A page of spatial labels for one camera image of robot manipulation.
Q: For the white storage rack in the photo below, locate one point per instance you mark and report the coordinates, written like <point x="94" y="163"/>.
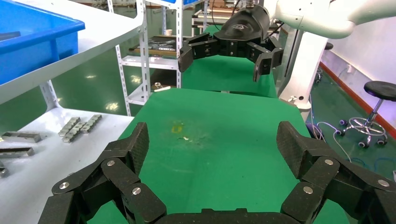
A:
<point x="136" y="61"/>

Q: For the white perforated shelf upright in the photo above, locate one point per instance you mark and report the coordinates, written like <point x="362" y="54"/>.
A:
<point x="49" y="95"/>
<point x="144" y="46"/>

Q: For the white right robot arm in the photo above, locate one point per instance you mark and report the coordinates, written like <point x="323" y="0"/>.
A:
<point x="325" y="18"/>

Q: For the white paper cup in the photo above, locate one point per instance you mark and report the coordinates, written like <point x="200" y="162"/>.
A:
<point x="169" y="32"/>

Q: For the silver stamped metal bracket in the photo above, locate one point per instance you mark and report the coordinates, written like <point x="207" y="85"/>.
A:
<point x="9" y="35"/>

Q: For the black round stool seat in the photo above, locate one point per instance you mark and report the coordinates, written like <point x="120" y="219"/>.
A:
<point x="329" y="45"/>

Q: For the white roller frame rack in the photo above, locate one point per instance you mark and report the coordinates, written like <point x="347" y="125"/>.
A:
<point x="201" y="18"/>

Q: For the blue plastic bin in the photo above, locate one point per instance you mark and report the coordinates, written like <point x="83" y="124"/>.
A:
<point x="37" y="49"/>

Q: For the dark tray with metal parts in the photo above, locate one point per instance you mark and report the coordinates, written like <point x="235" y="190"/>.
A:
<point x="157" y="46"/>

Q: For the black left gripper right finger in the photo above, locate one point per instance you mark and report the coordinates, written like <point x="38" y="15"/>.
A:
<point x="321" y="173"/>

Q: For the black stool with chrome base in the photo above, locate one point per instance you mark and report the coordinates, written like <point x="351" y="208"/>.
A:
<point x="382" y="90"/>

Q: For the green table cloth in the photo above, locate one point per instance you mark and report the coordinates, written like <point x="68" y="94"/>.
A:
<point x="216" y="154"/>

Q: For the green covered table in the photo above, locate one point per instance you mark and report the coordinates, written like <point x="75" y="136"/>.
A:
<point x="222" y="74"/>

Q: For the white wall socket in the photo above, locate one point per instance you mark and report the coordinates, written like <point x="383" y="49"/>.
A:
<point x="350" y="68"/>

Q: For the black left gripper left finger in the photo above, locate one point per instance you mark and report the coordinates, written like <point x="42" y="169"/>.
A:
<point x="120" y="173"/>

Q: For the white robot torso column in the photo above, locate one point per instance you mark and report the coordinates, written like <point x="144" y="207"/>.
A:
<point x="306" y="68"/>

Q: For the white flat shelf board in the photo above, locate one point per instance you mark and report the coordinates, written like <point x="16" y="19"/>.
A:
<point x="46" y="173"/>

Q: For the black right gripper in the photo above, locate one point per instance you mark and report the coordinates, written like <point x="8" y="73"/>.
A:
<point x="244" y="26"/>

